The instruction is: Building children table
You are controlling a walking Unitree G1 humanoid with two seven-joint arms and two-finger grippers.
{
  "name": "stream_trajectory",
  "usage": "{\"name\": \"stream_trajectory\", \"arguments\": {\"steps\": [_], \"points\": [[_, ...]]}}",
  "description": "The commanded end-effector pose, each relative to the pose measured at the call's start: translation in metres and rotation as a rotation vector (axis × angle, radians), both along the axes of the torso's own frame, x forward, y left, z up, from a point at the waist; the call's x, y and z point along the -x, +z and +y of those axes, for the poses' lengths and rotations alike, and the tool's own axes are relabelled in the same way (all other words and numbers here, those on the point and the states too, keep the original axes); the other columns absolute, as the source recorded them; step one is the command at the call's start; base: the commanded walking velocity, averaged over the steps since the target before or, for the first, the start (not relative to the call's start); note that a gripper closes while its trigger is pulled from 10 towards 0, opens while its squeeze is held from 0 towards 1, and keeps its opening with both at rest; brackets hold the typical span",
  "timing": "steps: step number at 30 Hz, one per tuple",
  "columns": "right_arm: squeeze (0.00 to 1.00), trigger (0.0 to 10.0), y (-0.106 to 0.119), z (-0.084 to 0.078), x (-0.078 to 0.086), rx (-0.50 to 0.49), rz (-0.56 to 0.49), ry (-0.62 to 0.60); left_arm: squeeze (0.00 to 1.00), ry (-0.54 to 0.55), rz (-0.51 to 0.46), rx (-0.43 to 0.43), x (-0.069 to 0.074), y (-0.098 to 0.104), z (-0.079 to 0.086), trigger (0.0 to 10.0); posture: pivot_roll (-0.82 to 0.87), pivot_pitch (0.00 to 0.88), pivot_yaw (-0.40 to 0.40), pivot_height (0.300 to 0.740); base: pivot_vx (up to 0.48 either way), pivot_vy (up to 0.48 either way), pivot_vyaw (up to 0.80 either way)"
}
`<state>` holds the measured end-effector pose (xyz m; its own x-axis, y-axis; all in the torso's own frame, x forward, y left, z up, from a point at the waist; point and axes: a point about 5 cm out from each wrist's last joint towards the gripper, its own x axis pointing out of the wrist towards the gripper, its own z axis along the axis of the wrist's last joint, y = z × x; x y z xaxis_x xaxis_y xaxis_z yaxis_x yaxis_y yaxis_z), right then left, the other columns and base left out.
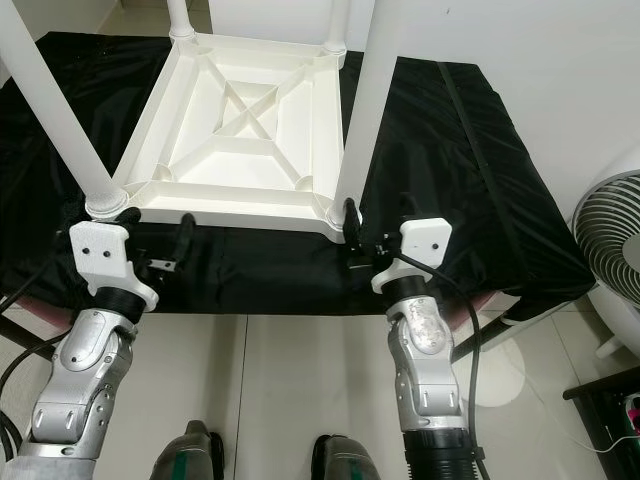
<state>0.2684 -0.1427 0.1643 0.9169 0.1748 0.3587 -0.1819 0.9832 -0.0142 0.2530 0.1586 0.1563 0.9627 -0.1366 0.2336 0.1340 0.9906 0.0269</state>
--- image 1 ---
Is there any white plastic table leg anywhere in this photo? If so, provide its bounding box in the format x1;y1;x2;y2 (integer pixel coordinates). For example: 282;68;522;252
165;0;193;39
332;0;411;227
322;0;353;51
0;0;129;217

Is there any white plastic table top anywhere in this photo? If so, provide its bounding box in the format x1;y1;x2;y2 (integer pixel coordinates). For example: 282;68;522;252
85;32;361;241

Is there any black tablecloth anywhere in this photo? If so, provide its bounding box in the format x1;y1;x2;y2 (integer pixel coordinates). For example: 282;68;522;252
0;32;597;323

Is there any white round stand base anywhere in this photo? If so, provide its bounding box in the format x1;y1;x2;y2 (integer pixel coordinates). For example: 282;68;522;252
455;335;527;409

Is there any dark robot left foot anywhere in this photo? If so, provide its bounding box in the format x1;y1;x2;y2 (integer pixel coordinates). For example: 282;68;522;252
153;420;227;480

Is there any dark robot foot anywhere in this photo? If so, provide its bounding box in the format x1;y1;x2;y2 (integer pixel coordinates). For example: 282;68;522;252
313;434;383;480
153;420;227;480

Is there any white round floor fan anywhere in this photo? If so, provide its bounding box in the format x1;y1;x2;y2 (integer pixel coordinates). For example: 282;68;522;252
572;143;640;359

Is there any dark robot right foot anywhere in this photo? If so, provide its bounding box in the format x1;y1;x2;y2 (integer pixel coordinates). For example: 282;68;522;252
313;434;383;480

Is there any black floor stand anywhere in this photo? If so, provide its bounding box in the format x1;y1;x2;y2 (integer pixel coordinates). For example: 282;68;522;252
563;363;640;463

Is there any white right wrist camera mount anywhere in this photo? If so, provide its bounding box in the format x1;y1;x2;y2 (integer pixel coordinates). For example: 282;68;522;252
370;216;451;296

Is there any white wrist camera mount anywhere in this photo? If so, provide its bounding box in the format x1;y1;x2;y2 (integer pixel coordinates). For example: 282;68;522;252
370;216;451;296
68;220;159;311

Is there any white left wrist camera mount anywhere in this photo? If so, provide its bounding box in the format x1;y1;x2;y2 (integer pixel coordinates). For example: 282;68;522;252
68;220;159;311

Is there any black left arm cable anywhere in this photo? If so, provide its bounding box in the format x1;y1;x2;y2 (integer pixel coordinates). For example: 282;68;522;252
0;298;83;463

